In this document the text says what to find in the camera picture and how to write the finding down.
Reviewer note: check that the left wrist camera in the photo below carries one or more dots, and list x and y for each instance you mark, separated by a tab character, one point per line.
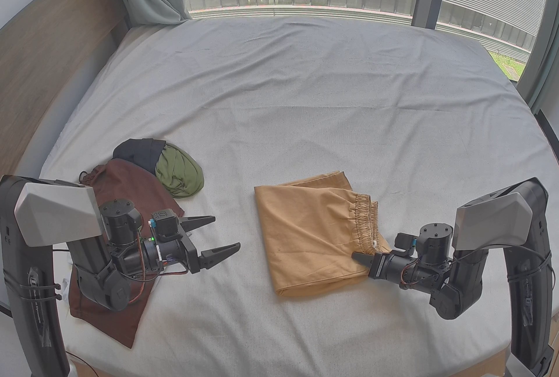
165	224

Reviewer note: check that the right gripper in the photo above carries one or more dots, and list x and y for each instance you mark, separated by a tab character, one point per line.
393	270

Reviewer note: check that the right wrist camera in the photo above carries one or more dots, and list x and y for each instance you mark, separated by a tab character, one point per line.
404	240

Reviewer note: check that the black garment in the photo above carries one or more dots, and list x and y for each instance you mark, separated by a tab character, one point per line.
135	152

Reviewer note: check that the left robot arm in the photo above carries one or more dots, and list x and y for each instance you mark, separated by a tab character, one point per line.
56	213

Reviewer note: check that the brown shorts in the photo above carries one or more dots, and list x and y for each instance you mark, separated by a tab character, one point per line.
109	323

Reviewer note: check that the green garment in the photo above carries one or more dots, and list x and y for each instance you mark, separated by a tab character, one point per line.
179	172

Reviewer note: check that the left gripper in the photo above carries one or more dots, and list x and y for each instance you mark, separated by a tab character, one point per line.
179	255

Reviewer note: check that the bed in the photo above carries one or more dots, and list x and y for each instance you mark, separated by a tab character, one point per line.
305	82

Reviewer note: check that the tan shorts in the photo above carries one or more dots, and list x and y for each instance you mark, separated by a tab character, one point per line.
305	235

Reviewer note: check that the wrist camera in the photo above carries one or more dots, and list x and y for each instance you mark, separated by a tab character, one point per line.
165	224
404	240

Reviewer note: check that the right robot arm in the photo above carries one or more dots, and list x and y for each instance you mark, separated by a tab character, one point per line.
489	222

